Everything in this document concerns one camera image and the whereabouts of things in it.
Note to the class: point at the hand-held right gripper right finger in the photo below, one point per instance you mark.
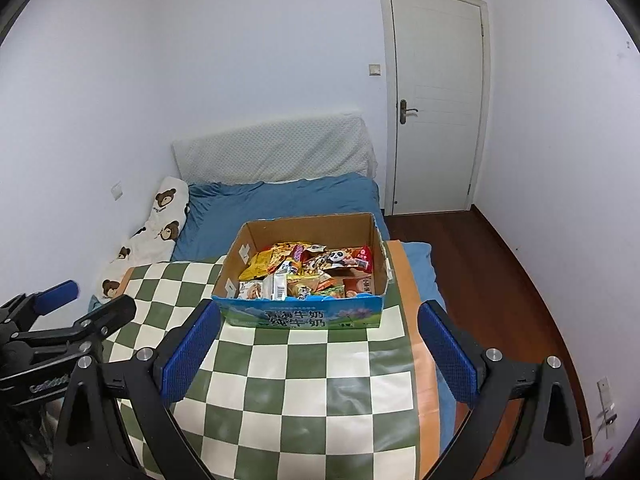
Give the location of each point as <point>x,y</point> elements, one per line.
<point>450,357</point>

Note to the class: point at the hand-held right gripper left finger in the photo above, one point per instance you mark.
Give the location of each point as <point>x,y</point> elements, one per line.
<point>190,352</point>

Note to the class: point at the pile of mixed snacks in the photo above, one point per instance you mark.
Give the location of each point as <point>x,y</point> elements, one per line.
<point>300,275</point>

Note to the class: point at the printed cardboard box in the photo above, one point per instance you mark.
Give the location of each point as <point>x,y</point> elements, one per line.
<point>300,317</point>

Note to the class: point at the white quilted headboard cushion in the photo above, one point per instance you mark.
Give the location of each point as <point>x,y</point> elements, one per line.
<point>275,150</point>

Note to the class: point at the blue bed sheet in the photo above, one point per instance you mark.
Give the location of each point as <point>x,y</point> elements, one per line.
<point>280,200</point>

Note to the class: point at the white bear print pillow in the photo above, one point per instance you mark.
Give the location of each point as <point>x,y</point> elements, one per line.
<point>160,210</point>

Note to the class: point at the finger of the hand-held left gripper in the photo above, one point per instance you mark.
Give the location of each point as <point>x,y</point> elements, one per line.
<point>55,295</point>
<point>107,317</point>

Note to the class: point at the green white checkered blanket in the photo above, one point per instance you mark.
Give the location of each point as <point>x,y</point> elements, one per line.
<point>310,385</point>

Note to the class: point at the white wall socket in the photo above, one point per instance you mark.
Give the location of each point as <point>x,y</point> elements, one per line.
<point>116,191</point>
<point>606,395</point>

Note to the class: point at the white door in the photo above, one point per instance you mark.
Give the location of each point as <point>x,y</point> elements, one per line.
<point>435,60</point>

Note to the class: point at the wall light switch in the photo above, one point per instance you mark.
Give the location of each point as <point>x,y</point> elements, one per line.
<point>374,69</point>

